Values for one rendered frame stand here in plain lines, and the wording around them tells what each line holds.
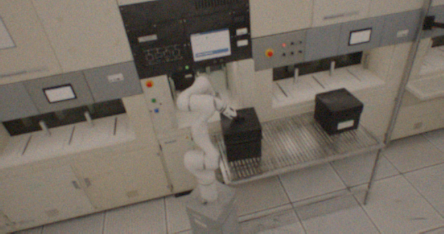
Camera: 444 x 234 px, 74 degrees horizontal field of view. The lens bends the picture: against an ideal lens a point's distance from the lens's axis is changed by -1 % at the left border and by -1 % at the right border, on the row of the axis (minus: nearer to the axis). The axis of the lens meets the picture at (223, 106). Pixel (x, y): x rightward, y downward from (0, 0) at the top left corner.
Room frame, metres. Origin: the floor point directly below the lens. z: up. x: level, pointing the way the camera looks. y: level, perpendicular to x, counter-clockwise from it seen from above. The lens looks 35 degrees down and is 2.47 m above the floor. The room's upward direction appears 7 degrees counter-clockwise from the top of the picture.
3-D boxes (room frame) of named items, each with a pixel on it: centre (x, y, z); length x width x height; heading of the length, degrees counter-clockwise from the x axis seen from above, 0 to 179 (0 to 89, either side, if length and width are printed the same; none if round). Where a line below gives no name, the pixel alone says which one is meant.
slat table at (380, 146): (1.84, -0.55, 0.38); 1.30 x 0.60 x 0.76; 99
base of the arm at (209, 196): (1.35, 0.17, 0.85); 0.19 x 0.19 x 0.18
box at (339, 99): (1.98, -0.96, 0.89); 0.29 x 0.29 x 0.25; 11
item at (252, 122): (1.80, -0.12, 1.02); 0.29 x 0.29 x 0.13; 4
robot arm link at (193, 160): (1.36, 0.20, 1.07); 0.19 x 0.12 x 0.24; 77
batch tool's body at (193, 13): (2.47, 0.23, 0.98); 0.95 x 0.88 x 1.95; 9
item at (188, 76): (2.65, 0.36, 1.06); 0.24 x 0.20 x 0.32; 99
